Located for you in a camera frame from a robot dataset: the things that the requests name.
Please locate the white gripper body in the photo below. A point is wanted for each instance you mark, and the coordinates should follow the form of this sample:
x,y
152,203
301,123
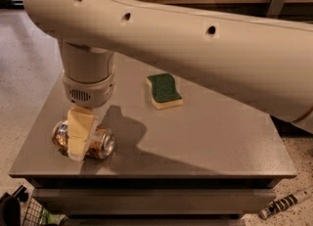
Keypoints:
x,y
88,93

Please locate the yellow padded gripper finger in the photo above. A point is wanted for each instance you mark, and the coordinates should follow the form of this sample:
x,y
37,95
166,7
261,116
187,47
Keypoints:
x,y
81,123

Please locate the orange crushed soda can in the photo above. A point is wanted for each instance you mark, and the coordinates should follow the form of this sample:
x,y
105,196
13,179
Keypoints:
x,y
101,146

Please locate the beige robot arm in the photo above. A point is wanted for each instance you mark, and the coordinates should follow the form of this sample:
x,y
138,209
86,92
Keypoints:
x,y
264,63

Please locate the green yellow sponge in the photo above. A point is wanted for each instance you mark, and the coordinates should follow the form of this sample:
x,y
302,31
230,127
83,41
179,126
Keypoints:
x,y
163,91

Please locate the black object bottom left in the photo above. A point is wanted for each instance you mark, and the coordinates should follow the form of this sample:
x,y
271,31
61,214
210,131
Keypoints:
x,y
10,208

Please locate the black white striped tool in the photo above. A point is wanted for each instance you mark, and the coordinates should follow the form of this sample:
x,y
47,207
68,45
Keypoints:
x,y
285,203

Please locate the wire mesh basket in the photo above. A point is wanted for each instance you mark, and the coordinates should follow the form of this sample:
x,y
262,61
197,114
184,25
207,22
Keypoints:
x,y
37,215

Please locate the right metal wall bracket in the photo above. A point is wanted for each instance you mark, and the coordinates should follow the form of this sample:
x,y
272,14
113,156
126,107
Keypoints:
x,y
274,8

